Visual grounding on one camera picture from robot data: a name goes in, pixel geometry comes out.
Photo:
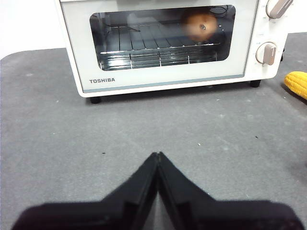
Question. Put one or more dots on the beige oven knob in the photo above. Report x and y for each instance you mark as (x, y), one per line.
(278, 8)
(266, 54)

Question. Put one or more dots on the brown potato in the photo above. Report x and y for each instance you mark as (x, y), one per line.
(199, 26)

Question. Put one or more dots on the white toaster oven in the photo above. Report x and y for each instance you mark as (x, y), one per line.
(263, 72)

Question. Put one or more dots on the yellow toy corn cob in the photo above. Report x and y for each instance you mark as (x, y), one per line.
(297, 83)

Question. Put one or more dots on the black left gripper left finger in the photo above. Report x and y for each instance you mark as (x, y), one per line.
(96, 215)

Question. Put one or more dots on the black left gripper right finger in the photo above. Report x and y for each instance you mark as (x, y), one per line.
(227, 215)

